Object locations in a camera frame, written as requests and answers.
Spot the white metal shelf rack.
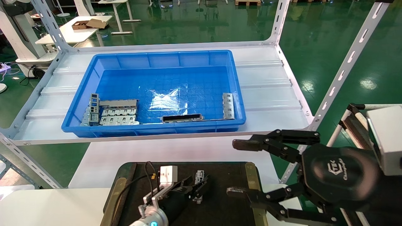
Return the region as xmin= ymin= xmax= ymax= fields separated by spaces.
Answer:
xmin=0 ymin=0 xmax=394 ymax=189

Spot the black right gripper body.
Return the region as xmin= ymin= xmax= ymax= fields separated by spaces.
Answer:
xmin=301 ymin=144 xmax=382 ymax=211

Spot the white work table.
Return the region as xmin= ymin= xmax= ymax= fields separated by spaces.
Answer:
xmin=35 ymin=15 xmax=113 ymax=47

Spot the perforated silver metal part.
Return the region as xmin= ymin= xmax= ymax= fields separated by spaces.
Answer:
xmin=193 ymin=170 xmax=205 ymax=204

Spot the open cardboard box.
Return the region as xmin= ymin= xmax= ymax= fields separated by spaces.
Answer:
xmin=72 ymin=19 xmax=109 ymax=30

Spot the white desk with legs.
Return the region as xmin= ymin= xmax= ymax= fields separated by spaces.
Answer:
xmin=97 ymin=0 xmax=142 ymax=35

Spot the white background machine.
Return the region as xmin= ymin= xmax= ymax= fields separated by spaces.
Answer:
xmin=0 ymin=0 xmax=58 ymax=63

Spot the grey upright perforated part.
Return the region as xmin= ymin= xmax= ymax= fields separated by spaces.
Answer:
xmin=89 ymin=93 xmax=100 ymax=123

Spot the clear plastic film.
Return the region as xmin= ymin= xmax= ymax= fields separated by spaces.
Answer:
xmin=148 ymin=89 xmax=181 ymax=111

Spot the dark long metal part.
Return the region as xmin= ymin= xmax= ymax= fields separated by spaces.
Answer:
xmin=161 ymin=114 xmax=204 ymax=123

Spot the wooden pallet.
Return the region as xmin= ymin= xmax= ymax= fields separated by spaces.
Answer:
xmin=235 ymin=0 xmax=262 ymax=7

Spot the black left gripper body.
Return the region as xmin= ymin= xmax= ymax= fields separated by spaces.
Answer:
xmin=160 ymin=185 xmax=197 ymax=226

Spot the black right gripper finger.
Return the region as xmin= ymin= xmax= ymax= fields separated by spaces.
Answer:
xmin=232 ymin=129 xmax=321 ymax=164
xmin=227 ymin=183 xmax=341 ymax=225

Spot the white cart with black handle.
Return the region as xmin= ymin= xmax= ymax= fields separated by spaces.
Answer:
xmin=327 ymin=103 xmax=402 ymax=151

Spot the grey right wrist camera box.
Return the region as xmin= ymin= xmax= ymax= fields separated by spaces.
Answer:
xmin=366 ymin=105 xmax=402 ymax=176

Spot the blue plastic bin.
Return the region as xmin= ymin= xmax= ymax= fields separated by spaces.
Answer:
xmin=61 ymin=50 xmax=247 ymax=138

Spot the black container tray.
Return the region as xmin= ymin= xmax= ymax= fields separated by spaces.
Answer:
xmin=100 ymin=162 xmax=266 ymax=226

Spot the silver slotted metal bracket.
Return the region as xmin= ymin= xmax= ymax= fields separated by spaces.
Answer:
xmin=222 ymin=93 xmax=235 ymax=120

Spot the small grey metal part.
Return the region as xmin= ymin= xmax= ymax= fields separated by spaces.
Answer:
xmin=80 ymin=108 xmax=91 ymax=126

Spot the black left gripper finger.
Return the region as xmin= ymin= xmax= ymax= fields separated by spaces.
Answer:
xmin=172 ymin=176 xmax=194 ymax=191
xmin=188 ymin=176 xmax=210 ymax=201

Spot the floor cables bundle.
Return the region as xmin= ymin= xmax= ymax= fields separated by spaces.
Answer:
xmin=0 ymin=61 xmax=21 ymax=76

